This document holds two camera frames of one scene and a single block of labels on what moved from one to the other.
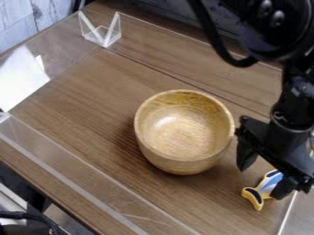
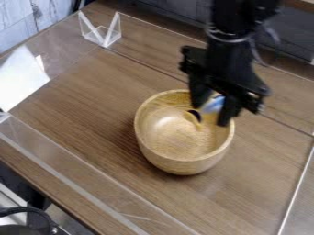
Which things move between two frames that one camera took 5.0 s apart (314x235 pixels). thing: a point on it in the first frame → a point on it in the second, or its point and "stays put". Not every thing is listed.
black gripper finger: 246,155 → 201,89
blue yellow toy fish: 261,192 → 212,109
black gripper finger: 284,188 → 232,106
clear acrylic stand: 101,34 stays put
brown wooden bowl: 185,128 stays put
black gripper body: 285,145 → 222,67
